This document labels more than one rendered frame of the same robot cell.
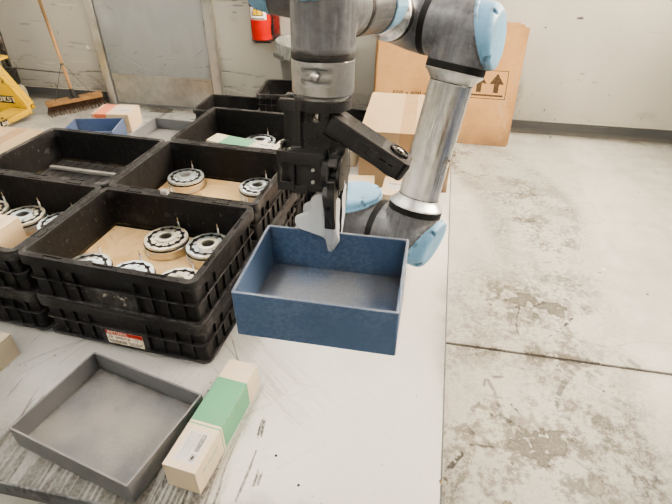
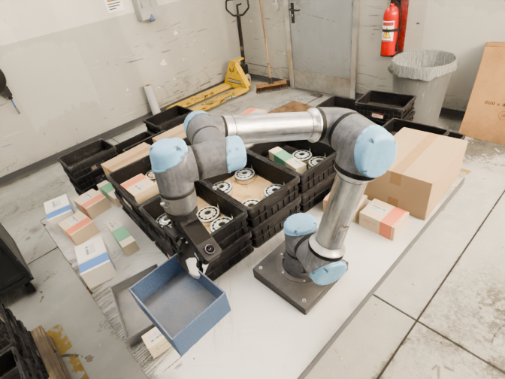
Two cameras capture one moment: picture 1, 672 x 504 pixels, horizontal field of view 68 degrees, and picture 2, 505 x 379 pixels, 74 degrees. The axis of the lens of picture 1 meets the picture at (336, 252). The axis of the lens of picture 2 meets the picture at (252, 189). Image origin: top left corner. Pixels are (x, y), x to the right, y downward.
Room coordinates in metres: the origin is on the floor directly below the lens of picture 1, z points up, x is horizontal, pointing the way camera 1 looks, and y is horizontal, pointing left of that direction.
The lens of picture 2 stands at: (0.26, -0.49, 1.76)
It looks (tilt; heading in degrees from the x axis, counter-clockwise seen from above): 36 degrees down; 41
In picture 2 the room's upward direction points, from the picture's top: 10 degrees counter-clockwise
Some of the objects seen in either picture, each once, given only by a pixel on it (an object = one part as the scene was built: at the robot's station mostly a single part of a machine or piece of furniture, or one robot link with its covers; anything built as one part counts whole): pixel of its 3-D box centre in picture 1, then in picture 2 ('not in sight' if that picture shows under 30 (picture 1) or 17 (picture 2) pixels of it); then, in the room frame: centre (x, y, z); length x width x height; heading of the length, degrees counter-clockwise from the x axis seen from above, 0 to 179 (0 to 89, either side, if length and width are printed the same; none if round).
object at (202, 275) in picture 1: (144, 232); (191, 211); (0.92, 0.42, 0.92); 0.40 x 0.30 x 0.02; 75
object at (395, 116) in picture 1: (406, 139); (412, 169); (1.72, -0.26, 0.80); 0.40 x 0.30 x 0.20; 170
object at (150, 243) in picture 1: (166, 238); (207, 213); (0.98, 0.40, 0.86); 0.10 x 0.10 x 0.01
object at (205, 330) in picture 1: (158, 289); (200, 238); (0.92, 0.42, 0.76); 0.40 x 0.30 x 0.12; 75
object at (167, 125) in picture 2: not in sight; (174, 136); (2.13, 1.99, 0.37); 0.40 x 0.30 x 0.45; 169
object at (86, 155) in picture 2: not in sight; (97, 174); (1.35, 2.15, 0.37); 0.40 x 0.30 x 0.45; 169
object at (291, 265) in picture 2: not in sight; (301, 253); (1.01, -0.04, 0.80); 0.15 x 0.15 x 0.10
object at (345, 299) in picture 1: (326, 284); (179, 299); (0.51, 0.01, 1.10); 0.20 x 0.15 x 0.07; 79
